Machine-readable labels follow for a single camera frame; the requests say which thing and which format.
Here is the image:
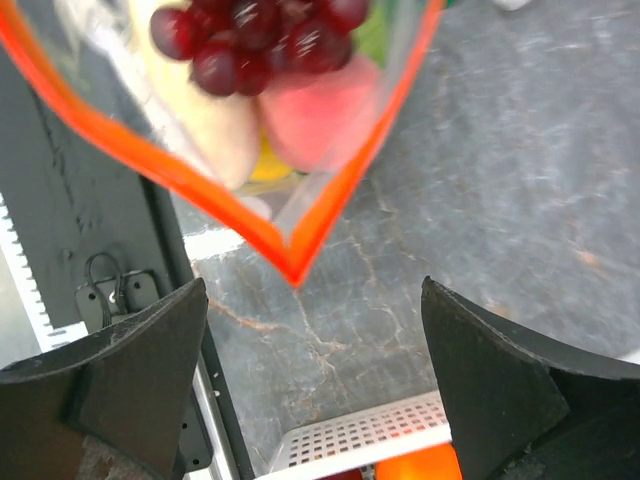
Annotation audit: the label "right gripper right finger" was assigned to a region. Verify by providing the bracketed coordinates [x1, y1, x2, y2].
[421, 278, 639, 479]

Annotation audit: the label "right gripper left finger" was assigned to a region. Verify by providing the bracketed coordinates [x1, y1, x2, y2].
[1, 279, 207, 479]

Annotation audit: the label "yellow banana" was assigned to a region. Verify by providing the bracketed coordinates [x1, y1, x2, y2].
[248, 130, 294, 183]

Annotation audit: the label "white radish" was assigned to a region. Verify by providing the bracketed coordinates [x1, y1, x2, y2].
[128, 1, 261, 190]

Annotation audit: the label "clear zip top bag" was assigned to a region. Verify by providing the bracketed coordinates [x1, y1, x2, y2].
[1, 1, 444, 286]

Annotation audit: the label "pink peach with leaf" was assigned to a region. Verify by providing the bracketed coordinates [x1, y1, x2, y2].
[258, 54, 382, 173]

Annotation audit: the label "purple grapes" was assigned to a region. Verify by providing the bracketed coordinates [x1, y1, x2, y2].
[149, 1, 371, 97]

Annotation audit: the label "green cabbage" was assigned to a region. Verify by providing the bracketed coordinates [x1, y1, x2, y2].
[352, 1, 390, 68]

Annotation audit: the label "orange fruit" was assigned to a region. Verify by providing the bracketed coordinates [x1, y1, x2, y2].
[375, 443, 463, 480]

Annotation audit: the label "white plastic basket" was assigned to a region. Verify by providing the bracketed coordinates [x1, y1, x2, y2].
[262, 390, 451, 480]

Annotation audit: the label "red strawberry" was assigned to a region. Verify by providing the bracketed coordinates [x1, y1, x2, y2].
[325, 468, 366, 480]

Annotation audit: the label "grey cable duct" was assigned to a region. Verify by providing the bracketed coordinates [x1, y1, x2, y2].
[1, 197, 88, 352]

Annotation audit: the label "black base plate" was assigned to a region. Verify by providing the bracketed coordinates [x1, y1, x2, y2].
[1, 55, 254, 479]

